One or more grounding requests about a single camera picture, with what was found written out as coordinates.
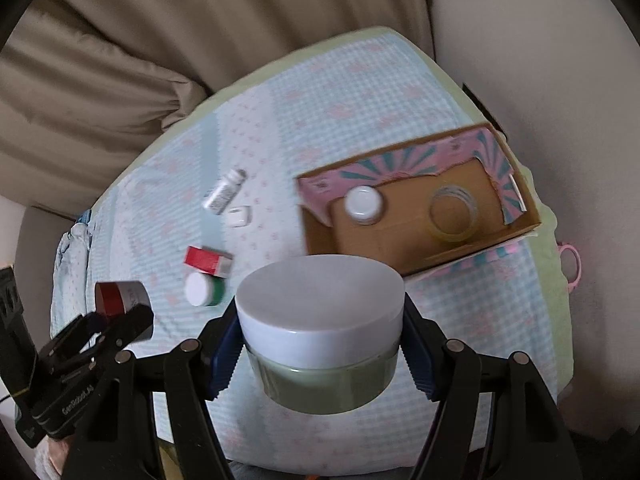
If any white pill bottle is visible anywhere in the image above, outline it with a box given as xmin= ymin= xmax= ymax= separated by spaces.
xmin=202 ymin=168 xmax=247 ymax=216

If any yellow tape roll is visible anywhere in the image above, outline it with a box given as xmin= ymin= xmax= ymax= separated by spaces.
xmin=426 ymin=184 xmax=480 ymax=243

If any checked bed sheet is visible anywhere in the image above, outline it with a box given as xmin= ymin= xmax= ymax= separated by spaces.
xmin=50 ymin=28 xmax=574 ymax=394

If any red lid jar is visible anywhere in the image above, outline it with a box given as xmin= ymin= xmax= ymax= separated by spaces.
xmin=94 ymin=281 xmax=151 ymax=318

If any pink hook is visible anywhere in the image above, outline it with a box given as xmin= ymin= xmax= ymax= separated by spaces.
xmin=558 ymin=242 xmax=582 ymax=294

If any person's left hand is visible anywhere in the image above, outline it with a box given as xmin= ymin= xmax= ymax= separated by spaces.
xmin=35 ymin=437 xmax=70 ymax=480

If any small white round jar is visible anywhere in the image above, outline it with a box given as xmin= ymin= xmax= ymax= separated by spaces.
xmin=344 ymin=185 xmax=384 ymax=226

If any dark green jar white lid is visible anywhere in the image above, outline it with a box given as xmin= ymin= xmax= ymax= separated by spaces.
xmin=184 ymin=272 xmax=224 ymax=307

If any beige curtain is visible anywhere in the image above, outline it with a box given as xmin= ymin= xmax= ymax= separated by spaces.
xmin=1 ymin=0 xmax=433 ymax=214

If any small white earbud case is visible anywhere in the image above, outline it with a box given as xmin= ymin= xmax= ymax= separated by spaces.
xmin=224 ymin=206 xmax=252 ymax=229

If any pink cardboard box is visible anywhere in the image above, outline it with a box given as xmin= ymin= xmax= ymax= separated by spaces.
xmin=295 ymin=122 xmax=541 ymax=276

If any red cosmetic box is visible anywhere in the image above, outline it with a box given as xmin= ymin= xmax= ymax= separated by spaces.
xmin=184 ymin=246 xmax=233 ymax=278

